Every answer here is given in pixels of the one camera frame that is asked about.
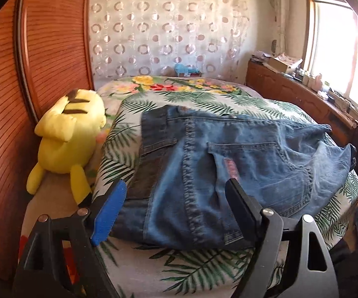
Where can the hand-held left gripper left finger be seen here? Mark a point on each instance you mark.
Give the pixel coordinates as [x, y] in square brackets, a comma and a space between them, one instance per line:
[109, 212]

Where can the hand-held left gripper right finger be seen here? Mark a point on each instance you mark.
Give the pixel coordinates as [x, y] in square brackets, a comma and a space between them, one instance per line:
[242, 208]

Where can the blue denim pants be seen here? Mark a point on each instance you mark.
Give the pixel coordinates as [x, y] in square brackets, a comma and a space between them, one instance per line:
[197, 173]

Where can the palm leaf print bedsheet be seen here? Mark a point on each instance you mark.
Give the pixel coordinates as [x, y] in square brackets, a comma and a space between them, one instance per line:
[197, 270]

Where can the yellow plush toy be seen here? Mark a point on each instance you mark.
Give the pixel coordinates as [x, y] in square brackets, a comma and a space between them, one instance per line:
[67, 130]

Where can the wooden side cabinet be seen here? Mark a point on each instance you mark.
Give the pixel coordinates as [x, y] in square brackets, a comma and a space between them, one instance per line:
[291, 94]

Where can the floral blanket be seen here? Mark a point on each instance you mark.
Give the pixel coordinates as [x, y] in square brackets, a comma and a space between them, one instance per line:
[166, 85]

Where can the small brown box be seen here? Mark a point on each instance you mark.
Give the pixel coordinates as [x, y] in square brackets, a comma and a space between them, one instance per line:
[191, 74]

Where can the open cardboard box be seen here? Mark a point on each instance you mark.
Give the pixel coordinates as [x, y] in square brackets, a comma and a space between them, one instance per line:
[283, 65]

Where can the small blue toy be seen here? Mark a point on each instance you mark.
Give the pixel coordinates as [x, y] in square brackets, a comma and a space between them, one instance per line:
[183, 67]

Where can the wooden headboard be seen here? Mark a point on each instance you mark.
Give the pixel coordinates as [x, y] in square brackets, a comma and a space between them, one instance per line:
[26, 68]

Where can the window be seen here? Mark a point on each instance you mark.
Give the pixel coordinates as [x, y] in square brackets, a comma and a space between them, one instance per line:
[337, 43]

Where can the sheer circle pattern curtain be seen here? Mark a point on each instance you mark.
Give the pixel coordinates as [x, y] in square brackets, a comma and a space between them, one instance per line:
[166, 31]

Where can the white wrapped pipe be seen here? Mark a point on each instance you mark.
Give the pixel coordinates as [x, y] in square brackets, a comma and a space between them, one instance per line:
[281, 15]

